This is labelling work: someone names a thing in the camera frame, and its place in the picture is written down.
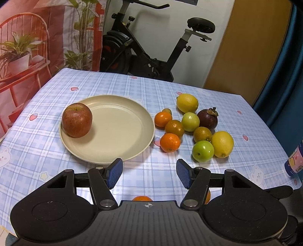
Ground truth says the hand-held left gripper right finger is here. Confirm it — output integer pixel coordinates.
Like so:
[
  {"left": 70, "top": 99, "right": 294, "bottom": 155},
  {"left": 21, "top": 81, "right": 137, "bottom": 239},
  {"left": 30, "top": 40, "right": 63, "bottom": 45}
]
[{"left": 176, "top": 159, "right": 257, "bottom": 210}]

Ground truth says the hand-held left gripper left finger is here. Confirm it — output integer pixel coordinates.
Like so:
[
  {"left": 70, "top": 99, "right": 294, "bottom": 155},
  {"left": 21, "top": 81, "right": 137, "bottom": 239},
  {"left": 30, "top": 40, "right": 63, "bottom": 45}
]
[{"left": 45, "top": 158, "right": 123, "bottom": 210}]

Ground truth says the green jujube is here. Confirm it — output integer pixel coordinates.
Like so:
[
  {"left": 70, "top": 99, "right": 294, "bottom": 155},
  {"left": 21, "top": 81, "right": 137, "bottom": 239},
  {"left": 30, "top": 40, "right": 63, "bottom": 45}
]
[{"left": 192, "top": 140, "right": 215, "bottom": 163}]

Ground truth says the dark greenish mandarin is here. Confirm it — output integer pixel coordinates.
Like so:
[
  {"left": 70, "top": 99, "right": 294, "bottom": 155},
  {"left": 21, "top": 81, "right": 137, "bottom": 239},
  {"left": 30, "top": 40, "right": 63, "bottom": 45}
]
[
  {"left": 193, "top": 126, "right": 212, "bottom": 143},
  {"left": 165, "top": 120, "right": 185, "bottom": 138}
]

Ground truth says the beige round plate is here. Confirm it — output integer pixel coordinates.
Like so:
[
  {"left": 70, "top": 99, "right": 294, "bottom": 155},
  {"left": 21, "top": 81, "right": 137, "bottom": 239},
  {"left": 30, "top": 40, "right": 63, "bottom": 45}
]
[{"left": 59, "top": 95, "right": 155, "bottom": 165}]

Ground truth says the yellow lemon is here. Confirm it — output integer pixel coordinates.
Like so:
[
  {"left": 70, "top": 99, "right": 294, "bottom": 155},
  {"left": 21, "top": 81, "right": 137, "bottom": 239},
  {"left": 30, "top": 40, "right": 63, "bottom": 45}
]
[
  {"left": 211, "top": 131, "right": 234, "bottom": 158},
  {"left": 176, "top": 93, "right": 199, "bottom": 113}
]

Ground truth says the yellow-green jujube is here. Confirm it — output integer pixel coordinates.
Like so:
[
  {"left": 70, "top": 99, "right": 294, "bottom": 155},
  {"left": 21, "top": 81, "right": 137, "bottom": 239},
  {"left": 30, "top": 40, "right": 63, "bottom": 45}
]
[{"left": 181, "top": 112, "right": 200, "bottom": 132}]

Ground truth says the dark purple mangosteen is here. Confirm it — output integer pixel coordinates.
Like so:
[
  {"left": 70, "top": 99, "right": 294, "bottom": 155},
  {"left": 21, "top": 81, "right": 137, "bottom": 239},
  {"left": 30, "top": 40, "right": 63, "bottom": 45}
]
[{"left": 197, "top": 107, "right": 219, "bottom": 130}]

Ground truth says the cartoon print cup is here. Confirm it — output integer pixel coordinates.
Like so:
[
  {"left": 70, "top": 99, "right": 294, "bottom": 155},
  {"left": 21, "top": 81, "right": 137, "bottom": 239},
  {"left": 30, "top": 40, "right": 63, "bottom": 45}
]
[{"left": 283, "top": 139, "right": 303, "bottom": 178}]

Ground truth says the red apple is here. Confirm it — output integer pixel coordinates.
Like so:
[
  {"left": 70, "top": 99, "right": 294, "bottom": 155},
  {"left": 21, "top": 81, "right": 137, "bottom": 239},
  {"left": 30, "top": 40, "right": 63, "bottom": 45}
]
[{"left": 62, "top": 102, "right": 93, "bottom": 138}]

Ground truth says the blue checked tablecloth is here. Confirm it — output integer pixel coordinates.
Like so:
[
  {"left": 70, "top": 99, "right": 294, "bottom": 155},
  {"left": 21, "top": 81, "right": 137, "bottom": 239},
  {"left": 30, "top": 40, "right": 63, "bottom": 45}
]
[{"left": 0, "top": 68, "right": 303, "bottom": 237}]

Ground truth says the blue curtain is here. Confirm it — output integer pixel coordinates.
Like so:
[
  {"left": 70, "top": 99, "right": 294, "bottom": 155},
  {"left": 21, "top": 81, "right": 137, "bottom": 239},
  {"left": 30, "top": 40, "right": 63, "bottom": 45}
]
[{"left": 252, "top": 2, "right": 303, "bottom": 156}]

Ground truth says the black exercise bike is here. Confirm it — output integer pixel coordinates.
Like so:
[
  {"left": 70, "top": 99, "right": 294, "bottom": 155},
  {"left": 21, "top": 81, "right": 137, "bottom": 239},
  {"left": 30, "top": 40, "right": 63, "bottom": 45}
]
[{"left": 99, "top": 0, "right": 216, "bottom": 83}]

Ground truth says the wooden door panel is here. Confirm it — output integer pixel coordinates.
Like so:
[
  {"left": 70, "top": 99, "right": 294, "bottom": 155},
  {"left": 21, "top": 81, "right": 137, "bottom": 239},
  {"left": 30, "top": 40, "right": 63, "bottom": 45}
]
[{"left": 204, "top": 0, "right": 291, "bottom": 104}]

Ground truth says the pink printed backdrop cloth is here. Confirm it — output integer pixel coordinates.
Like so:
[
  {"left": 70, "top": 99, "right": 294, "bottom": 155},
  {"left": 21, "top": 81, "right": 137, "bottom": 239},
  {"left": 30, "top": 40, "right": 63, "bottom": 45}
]
[{"left": 0, "top": 0, "right": 106, "bottom": 140}]

